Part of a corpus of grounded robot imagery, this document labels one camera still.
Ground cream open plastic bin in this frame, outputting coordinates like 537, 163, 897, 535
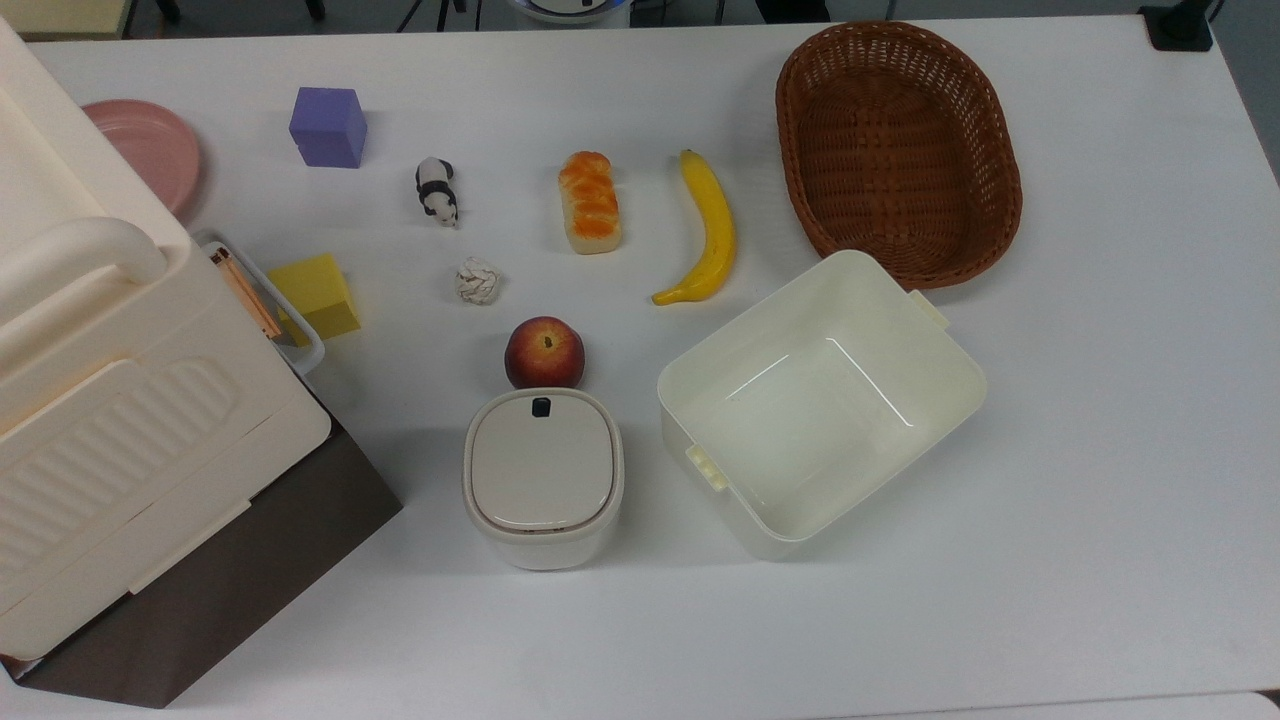
657, 249, 989, 562

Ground beige table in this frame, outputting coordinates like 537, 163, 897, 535
0, 0, 136, 41

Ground brown wicker basket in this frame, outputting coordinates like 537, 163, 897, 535
775, 20, 1024, 291

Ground orange-brown latch strip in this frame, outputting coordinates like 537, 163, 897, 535
210, 247, 284, 341

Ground pink plate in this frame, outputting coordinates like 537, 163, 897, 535
80, 99, 203, 219

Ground black stand clamp base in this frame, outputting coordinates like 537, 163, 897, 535
1138, 0, 1216, 53

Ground orange glazed bread loaf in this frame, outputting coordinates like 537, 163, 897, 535
558, 150, 623, 256

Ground white drawer handle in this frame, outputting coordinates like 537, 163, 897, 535
192, 228, 327, 378

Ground black tripod legs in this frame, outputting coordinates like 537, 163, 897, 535
395, 0, 483, 33

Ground yellow cube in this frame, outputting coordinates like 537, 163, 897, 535
266, 253, 363, 348

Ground purple cube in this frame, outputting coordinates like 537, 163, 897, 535
289, 86, 369, 170

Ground cream plastic drawer cabinet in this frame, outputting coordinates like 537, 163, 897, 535
0, 20, 333, 663

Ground black white panda figurine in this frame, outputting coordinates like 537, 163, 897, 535
415, 156, 461, 229

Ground cream lidded trash can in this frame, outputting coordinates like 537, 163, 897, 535
462, 387, 626, 572

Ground yellow banana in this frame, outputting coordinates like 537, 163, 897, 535
652, 149, 738, 307

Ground red apple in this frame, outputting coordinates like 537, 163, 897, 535
504, 316, 587, 391

